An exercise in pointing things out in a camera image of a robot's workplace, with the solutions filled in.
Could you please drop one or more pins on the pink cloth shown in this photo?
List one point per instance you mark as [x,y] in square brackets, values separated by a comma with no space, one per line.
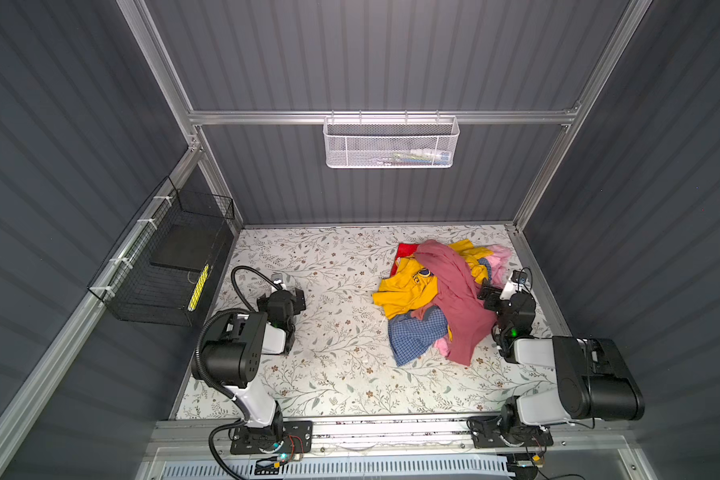
[461,269]

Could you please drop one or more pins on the black wire basket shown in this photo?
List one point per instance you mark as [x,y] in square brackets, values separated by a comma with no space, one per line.
[133,290]

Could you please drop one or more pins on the floral table mat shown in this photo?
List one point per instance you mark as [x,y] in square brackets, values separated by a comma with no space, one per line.
[341,363]

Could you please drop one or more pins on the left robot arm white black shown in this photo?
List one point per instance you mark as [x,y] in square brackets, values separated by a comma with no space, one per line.
[232,345]

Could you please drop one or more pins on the black pad in basket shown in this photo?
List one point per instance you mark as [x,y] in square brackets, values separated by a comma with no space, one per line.
[184,248]

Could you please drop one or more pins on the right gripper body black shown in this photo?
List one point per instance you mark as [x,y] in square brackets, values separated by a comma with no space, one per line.
[491,293]

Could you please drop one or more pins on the items in white basket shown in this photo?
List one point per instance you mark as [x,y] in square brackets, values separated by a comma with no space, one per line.
[416,157]

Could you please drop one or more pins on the yellow shirt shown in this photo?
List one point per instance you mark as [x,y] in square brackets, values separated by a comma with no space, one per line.
[414,287]

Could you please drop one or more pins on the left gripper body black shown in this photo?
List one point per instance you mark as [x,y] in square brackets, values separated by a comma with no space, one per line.
[291,299]

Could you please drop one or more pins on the white wire mesh basket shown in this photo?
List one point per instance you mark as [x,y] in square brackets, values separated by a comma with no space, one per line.
[352,142]

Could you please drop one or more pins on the white ventilated cable duct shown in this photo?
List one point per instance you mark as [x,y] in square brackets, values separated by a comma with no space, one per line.
[382,467]

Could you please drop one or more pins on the blue checkered cloth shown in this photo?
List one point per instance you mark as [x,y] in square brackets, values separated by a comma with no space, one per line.
[410,336]

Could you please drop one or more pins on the maroon cloth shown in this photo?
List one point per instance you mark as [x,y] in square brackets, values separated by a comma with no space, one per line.
[459,275]

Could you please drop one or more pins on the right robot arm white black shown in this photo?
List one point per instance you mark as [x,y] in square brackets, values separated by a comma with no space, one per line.
[592,380]

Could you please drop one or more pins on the red cloth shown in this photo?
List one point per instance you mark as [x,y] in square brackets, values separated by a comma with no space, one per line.
[404,250]

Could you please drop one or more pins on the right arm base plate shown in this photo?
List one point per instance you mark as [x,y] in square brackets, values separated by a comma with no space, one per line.
[494,432]

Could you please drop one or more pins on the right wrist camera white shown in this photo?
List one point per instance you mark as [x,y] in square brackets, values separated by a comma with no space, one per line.
[519,281]

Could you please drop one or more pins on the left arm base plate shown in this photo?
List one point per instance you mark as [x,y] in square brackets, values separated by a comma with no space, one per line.
[290,437]

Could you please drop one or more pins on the yellow green object in basket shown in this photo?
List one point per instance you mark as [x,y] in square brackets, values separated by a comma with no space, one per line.
[198,289]

